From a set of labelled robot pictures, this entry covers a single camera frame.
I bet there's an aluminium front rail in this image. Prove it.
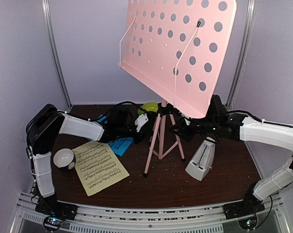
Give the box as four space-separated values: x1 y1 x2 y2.
15 191 287 233

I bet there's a white and dark bowl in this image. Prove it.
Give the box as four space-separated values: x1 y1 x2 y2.
53 149 76 171

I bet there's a green bowl with saucer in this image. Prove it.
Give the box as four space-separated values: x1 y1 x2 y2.
138 102 158 116

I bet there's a pink music stand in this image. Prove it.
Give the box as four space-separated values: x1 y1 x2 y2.
117 0 239 176

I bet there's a blue sheet music page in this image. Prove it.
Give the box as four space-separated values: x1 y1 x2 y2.
96 114 134 157

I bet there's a white metronome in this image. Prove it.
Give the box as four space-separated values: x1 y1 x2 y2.
185 137 215 181

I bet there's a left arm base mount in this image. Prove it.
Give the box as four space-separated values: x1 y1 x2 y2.
35 202 78 232

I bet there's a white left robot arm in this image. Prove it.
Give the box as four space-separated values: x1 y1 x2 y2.
26 103 152 216

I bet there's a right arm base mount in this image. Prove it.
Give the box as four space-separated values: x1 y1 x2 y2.
223 200 265 231

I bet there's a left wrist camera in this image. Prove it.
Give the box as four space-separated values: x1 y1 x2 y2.
134 114 148 133

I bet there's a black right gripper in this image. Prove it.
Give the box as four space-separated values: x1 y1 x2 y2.
169 116 217 142

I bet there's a yellow sheet music page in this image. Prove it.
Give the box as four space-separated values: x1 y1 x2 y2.
73 141 129 196

